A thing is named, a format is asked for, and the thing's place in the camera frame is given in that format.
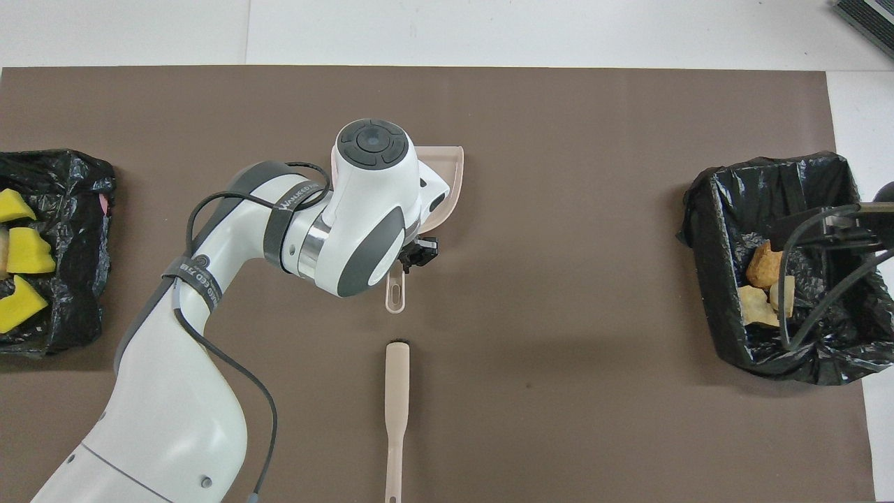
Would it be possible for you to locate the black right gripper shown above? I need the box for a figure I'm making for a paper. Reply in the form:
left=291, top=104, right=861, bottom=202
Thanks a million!
left=768, top=203, right=894, bottom=251

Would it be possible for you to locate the beige hand brush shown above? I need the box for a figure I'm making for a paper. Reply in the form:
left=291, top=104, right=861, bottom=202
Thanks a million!
left=383, top=340, right=412, bottom=503

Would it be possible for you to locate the brown table mat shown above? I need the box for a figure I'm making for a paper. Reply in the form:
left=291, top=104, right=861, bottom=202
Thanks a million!
left=0, top=66, right=876, bottom=503

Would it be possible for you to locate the dark ribbed panel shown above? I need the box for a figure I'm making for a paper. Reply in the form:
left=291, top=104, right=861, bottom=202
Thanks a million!
left=831, top=0, right=894, bottom=60

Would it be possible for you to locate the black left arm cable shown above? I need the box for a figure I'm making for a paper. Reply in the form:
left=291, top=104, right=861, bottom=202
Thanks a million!
left=171, top=159, right=332, bottom=503

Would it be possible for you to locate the all yellow sponge piece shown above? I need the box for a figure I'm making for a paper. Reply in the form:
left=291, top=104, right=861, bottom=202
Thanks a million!
left=6, top=227, right=57, bottom=275

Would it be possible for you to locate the black bag lined bin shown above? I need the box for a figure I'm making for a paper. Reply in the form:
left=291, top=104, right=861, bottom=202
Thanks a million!
left=675, top=152, right=894, bottom=386
left=0, top=149, right=117, bottom=358

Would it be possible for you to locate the brown bread roll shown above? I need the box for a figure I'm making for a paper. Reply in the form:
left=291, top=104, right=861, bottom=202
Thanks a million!
left=745, top=241, right=784, bottom=291

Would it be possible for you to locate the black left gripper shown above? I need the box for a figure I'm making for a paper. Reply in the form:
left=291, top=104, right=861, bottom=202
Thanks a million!
left=400, top=236, right=440, bottom=274

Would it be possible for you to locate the beige plastic dustpan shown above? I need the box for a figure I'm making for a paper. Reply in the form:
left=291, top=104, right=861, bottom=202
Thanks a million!
left=328, top=145, right=465, bottom=314

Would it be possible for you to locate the striped croissant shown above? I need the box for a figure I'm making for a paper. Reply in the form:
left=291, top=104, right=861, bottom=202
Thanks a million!
left=768, top=275, right=797, bottom=319
left=738, top=284, right=782, bottom=328

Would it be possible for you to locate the green yellow sponge piece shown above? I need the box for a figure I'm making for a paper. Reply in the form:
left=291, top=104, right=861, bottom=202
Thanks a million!
left=0, top=187, right=37, bottom=224
left=0, top=275, right=50, bottom=335

